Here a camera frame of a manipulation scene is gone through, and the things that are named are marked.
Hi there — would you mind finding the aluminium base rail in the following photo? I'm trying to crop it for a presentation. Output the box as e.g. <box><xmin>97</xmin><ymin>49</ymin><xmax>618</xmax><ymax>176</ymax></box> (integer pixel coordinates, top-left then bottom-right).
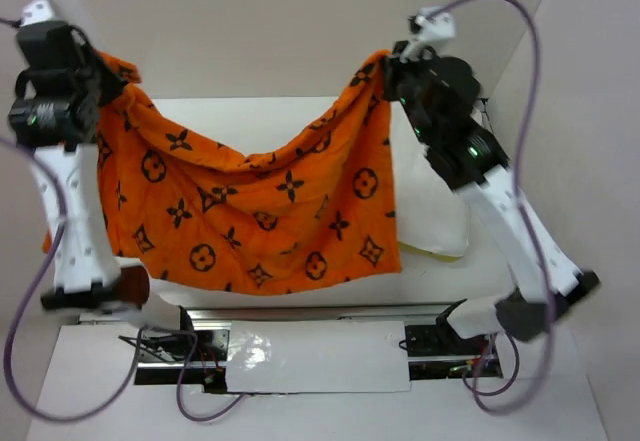
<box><xmin>77</xmin><ymin>300</ymin><xmax>504</xmax><ymax>387</ymax></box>

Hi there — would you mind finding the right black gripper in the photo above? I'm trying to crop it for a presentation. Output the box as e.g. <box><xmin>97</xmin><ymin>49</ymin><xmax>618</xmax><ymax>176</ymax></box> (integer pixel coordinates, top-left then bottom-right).
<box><xmin>380</xmin><ymin>37</ymin><xmax>438</xmax><ymax>142</ymax></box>

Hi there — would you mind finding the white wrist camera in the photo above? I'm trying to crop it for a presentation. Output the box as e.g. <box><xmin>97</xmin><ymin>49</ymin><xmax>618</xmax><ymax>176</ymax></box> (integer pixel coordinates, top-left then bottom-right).
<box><xmin>19</xmin><ymin>0</ymin><xmax>57</xmax><ymax>27</ymax></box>
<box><xmin>400</xmin><ymin>6</ymin><xmax>456</xmax><ymax>62</ymax></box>

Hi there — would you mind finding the orange patterned pillowcase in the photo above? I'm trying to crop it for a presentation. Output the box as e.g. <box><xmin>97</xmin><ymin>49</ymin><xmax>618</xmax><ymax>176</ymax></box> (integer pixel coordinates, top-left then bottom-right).
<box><xmin>40</xmin><ymin>48</ymin><xmax>404</xmax><ymax>297</ymax></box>

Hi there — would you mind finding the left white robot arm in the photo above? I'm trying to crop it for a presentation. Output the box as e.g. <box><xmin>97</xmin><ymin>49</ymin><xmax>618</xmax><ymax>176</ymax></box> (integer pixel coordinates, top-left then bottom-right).
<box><xmin>8</xmin><ymin>20</ymin><xmax>150</xmax><ymax>327</ymax></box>

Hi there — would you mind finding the white pillow with yellow edge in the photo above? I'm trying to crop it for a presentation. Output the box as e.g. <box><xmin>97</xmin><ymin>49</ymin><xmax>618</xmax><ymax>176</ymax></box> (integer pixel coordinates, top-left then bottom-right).
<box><xmin>390</xmin><ymin>103</ymin><xmax>470</xmax><ymax>260</ymax></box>

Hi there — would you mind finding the white cover plate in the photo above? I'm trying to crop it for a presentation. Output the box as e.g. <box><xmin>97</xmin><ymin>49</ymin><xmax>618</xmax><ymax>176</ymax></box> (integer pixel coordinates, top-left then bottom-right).
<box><xmin>226</xmin><ymin>321</ymin><xmax>411</xmax><ymax>394</ymax></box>

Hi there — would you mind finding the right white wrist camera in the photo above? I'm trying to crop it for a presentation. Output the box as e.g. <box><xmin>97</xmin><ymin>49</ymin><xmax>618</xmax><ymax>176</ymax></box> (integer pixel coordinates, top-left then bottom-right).
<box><xmin>400</xmin><ymin>6</ymin><xmax>456</xmax><ymax>62</ymax></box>

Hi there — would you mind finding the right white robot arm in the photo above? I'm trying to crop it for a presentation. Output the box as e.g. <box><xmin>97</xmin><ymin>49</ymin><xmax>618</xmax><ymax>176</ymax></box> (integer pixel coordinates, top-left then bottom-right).
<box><xmin>383</xmin><ymin>40</ymin><xmax>601</xmax><ymax>353</ymax></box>

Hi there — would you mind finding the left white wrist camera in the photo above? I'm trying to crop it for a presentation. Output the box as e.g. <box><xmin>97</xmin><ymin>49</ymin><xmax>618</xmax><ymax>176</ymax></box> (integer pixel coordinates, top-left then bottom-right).
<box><xmin>19</xmin><ymin>0</ymin><xmax>57</xmax><ymax>27</ymax></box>

